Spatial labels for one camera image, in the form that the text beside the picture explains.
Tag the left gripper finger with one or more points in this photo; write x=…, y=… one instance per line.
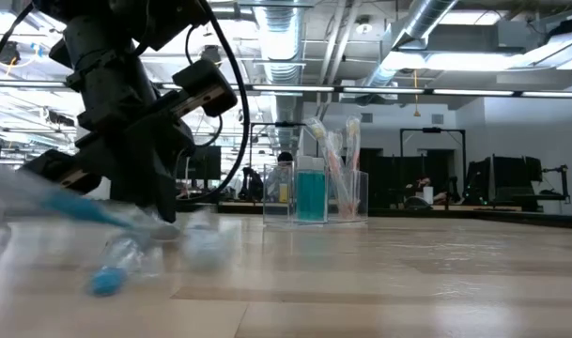
x=165, y=178
x=133, y=183

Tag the clear acrylic organizer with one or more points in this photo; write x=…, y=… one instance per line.
x=363, y=188

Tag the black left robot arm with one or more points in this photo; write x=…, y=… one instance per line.
x=102, y=70

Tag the black background robot station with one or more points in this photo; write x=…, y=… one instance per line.
x=511, y=178

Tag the black ceiling dome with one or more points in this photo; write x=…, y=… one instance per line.
x=212, y=51
x=7, y=52

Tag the person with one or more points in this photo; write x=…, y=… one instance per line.
x=285, y=157
x=424, y=182

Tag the long overhead light bar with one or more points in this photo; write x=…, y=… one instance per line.
x=384, y=90

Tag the white cup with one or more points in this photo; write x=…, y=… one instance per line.
x=428, y=196

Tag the black station frame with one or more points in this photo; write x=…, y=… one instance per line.
x=285, y=124
x=431, y=130

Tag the silver ribbed air duct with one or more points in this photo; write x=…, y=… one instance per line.
x=281, y=37

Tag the silver smooth air duct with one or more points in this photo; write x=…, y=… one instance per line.
x=422, y=19

